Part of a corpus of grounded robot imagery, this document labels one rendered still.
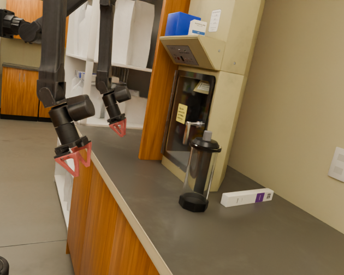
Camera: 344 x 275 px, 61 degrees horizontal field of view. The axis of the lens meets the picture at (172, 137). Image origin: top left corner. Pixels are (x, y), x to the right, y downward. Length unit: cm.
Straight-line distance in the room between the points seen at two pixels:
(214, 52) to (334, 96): 50
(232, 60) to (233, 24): 12
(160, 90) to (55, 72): 60
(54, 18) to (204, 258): 75
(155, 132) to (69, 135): 59
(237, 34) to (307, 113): 46
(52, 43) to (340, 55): 101
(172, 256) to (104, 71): 88
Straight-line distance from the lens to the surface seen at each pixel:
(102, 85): 136
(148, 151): 143
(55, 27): 91
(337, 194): 126
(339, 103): 126
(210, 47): 104
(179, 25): 120
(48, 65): 91
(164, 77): 138
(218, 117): 110
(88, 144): 98
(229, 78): 110
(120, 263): 115
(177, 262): 76
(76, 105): 89
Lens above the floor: 138
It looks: 13 degrees down
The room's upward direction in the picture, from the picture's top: 10 degrees clockwise
